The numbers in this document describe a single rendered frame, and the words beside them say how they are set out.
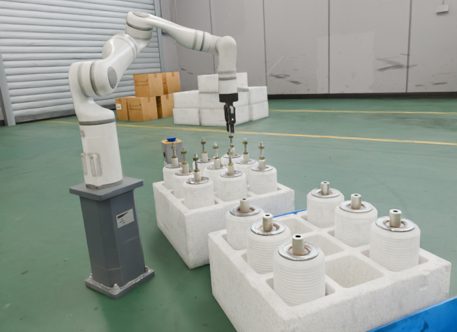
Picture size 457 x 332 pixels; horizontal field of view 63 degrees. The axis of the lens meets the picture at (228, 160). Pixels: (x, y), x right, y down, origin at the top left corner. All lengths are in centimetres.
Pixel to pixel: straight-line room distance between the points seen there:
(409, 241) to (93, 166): 76
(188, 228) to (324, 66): 564
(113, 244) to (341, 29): 579
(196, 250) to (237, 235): 30
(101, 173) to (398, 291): 74
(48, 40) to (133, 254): 569
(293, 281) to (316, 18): 613
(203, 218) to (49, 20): 577
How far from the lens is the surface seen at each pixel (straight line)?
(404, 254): 84
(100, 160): 103
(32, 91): 640
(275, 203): 125
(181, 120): 438
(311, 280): 71
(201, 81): 411
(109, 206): 104
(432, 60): 616
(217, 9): 772
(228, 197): 121
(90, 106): 104
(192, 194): 115
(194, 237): 115
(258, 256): 80
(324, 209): 99
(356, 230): 91
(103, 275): 114
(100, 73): 100
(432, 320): 88
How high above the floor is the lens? 59
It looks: 14 degrees down
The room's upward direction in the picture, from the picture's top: 4 degrees counter-clockwise
